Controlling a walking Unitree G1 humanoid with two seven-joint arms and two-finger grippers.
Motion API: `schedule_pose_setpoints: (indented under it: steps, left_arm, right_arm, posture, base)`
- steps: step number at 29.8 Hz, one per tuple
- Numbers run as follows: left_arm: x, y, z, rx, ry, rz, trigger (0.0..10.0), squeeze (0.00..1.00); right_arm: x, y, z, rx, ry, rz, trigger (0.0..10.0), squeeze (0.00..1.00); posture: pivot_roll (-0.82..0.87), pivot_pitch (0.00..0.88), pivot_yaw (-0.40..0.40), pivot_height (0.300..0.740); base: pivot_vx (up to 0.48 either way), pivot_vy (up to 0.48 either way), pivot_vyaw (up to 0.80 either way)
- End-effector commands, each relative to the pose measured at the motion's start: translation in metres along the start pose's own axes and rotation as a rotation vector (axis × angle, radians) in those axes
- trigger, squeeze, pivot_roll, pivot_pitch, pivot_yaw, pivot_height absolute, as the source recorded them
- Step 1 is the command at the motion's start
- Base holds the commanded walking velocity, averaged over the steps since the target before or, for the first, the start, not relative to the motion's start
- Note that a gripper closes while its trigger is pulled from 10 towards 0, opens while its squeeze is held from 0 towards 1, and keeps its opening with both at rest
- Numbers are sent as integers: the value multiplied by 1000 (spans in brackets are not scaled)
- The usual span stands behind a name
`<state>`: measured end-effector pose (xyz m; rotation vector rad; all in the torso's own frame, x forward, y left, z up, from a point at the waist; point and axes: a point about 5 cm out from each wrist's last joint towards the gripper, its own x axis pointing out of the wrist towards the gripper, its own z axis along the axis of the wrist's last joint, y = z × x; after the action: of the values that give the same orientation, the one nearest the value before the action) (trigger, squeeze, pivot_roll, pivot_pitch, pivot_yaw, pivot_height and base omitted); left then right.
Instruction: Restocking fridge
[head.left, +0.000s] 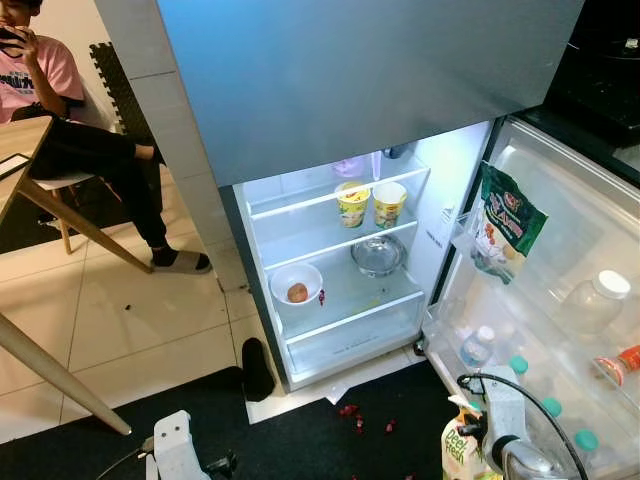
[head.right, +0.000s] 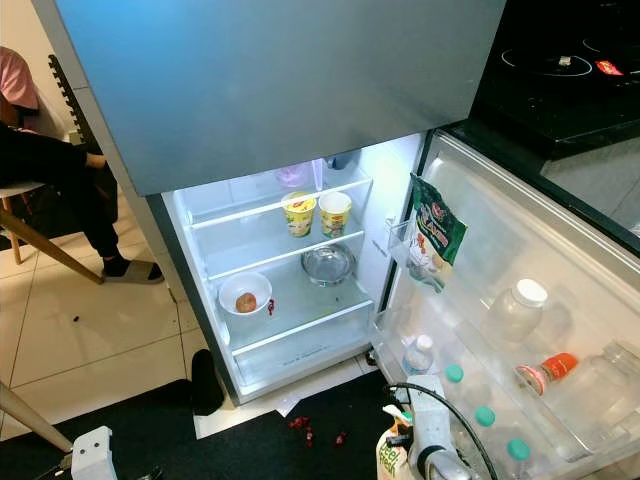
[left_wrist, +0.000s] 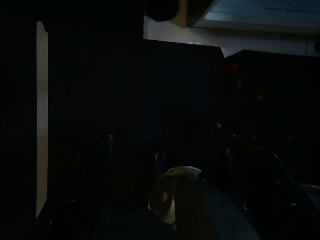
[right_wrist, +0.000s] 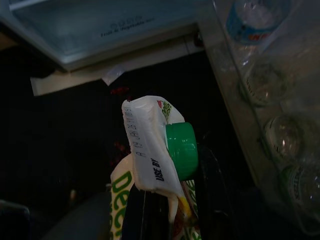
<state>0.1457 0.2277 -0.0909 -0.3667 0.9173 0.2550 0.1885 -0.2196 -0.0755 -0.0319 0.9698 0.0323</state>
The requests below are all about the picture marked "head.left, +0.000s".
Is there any white fridge door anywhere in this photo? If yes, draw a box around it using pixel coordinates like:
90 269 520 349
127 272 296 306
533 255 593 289
420 118 640 480

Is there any grey fridge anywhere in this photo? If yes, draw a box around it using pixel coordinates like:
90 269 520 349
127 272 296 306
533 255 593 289
95 0 586 396

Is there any clear bottle white cap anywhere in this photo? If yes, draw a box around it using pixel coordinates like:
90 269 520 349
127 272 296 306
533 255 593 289
560 270 633 336

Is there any small orange label bottle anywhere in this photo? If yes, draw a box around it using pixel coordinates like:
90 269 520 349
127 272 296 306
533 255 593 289
595 345 640 386

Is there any green chicken stock pouch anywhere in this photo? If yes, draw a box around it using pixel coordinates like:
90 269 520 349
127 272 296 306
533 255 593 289
472 162 549 286

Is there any black cooktop counter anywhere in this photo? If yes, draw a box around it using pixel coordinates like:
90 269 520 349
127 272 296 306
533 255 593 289
545 0 640 126

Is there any small blue label water bottle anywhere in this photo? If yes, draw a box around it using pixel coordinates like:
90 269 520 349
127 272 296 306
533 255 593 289
460 326 497 369

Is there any open yellow noodle cup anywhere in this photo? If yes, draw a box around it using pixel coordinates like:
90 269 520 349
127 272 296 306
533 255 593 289
372 181 408 230

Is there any steel bowl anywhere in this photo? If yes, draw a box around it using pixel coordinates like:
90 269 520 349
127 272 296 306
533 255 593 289
351 233 408 278

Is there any purple measuring jug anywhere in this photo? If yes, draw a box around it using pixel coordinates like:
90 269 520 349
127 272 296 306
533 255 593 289
333 155 369 181

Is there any clear vegetable drawer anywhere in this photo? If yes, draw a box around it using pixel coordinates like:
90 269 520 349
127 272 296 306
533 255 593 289
285 295 426 381

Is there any small white bowl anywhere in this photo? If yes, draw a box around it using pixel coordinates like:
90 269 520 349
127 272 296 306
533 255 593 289
269 262 325 307

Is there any black slipper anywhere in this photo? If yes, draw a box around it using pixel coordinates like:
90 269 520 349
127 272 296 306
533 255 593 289
240 338 277 403

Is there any person in pink shirt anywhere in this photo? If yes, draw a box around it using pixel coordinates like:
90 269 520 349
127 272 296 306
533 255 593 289
0 0 213 275

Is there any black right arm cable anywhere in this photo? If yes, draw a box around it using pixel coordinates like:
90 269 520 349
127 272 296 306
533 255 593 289
458 372 591 480

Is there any black foam wall panel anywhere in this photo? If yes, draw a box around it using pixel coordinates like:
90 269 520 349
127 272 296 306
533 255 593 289
90 42 141 141

